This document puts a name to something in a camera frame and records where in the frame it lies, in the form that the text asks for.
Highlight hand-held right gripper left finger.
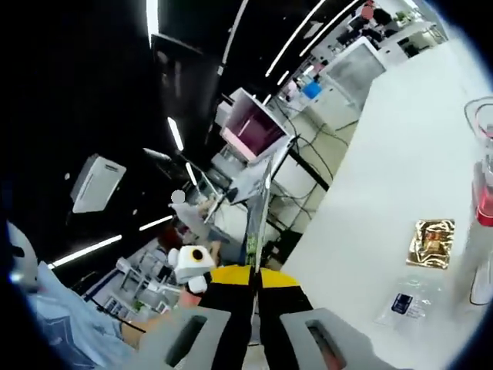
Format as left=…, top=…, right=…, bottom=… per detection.
left=142, top=264, right=257, bottom=370

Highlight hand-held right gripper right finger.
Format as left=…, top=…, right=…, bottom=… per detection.
left=257, top=268, right=404, bottom=370

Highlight green printed packet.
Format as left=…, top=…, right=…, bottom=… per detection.
left=242, top=156, right=275, bottom=344

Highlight gold foil packet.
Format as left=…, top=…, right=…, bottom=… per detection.
left=405, top=218, right=456, bottom=271

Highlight red-collared white skincare bottle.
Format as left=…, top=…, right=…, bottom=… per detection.
left=463, top=97, right=493, bottom=306

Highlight white standing desk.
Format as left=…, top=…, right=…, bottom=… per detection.
left=200, top=134, right=332, bottom=232

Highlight small white card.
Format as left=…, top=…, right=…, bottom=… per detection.
left=374, top=276, right=438, bottom=328

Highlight ceiling air conditioner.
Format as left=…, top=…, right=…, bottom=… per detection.
left=71, top=153, right=128, bottom=214

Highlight white computer monitor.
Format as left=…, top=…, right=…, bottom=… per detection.
left=221, top=87, right=290, bottom=166

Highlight white chest-worn device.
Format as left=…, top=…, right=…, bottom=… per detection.
left=6, top=221, right=39, bottom=288

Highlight frosted glass partition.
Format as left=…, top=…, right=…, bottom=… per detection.
left=325, top=38, right=387, bottom=108

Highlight ceiling light strips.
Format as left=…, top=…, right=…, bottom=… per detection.
left=49, top=0, right=363, bottom=271

